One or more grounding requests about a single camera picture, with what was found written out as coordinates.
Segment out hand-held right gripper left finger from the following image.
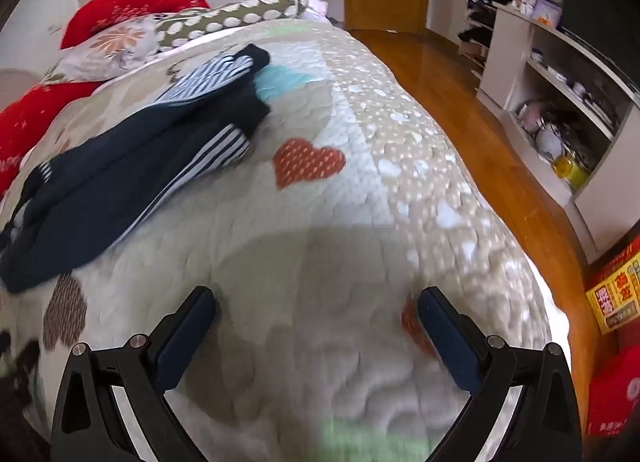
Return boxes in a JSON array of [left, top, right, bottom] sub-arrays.
[[50, 285, 217, 462]]

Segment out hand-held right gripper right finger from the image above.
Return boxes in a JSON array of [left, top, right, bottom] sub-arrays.
[[417, 287, 584, 462]]

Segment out navy striped pants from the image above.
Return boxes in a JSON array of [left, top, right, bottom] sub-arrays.
[[0, 44, 272, 293]]

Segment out heart-print quilt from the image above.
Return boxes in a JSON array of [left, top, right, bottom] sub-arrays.
[[0, 17, 572, 462]]

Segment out yellow and red carton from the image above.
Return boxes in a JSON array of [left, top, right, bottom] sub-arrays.
[[585, 237, 640, 336]]

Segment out yellow jar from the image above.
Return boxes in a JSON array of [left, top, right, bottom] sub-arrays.
[[552, 154, 591, 188]]

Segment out white shelf unit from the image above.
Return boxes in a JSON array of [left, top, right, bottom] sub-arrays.
[[475, 5, 640, 264]]

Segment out grey floral pillow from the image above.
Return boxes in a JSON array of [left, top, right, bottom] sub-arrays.
[[44, 17, 172, 84]]

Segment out green polka-dot pillow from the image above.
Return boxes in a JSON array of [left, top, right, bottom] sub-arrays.
[[154, 0, 312, 51]]

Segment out white shoe rack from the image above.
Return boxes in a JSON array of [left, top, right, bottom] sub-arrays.
[[457, 0, 543, 79]]

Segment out red pillow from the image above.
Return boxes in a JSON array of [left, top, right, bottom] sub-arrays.
[[0, 0, 212, 195]]

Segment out purple printed box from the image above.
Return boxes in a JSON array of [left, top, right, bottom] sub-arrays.
[[530, 0, 564, 29]]

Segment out black television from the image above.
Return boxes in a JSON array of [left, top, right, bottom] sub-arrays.
[[562, 0, 640, 94]]

